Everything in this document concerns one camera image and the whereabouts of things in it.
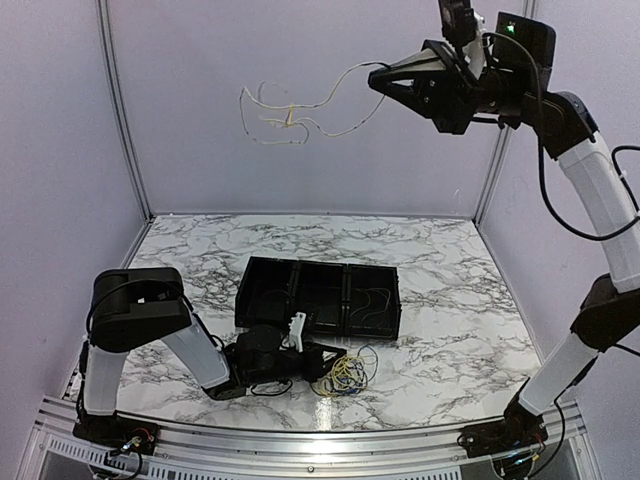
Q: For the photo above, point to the black storage bin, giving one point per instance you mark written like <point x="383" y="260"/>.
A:
<point x="373" y="306"/>
<point x="265" y="294"/>

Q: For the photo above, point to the aluminium right corner post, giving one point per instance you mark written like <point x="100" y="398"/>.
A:
<point x="497" y="161"/>

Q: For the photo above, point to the aluminium left corner post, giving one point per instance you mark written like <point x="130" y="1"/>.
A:
<point x="114" y="84"/>

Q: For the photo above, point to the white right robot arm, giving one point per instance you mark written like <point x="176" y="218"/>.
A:
<point x="510" y="88"/>

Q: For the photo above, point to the black right storage bin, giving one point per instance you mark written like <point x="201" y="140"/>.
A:
<point x="373" y="306"/>

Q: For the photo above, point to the aluminium front table rail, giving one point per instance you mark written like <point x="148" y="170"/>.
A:
<point x="191" y="451"/>

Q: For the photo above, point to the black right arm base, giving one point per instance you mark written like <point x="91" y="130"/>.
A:
<point x="518" y="428"/>

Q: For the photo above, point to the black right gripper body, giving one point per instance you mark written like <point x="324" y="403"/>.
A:
<point x="462" y="97"/>

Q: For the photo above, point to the black left storage bin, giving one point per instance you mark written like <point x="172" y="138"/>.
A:
<point x="265" y="294"/>

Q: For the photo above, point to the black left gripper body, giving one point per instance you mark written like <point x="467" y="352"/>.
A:
<point x="308" y="373"/>

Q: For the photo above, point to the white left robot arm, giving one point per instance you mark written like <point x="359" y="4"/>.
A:
<point x="131" y="308"/>

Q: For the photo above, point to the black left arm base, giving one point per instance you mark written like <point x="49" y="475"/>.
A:
<point x="117" y="432"/>

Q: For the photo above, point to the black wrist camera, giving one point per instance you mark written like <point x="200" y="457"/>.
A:
<point x="294" y="337"/>
<point x="537" y="38"/>

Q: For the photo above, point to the aluminium corner post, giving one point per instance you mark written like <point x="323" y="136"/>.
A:
<point x="497" y="161"/>
<point x="114" y="84"/>

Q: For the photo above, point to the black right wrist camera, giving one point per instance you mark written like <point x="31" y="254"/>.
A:
<point x="537" y="38"/>

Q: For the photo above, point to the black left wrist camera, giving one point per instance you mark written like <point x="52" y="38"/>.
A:
<point x="294" y="337"/>

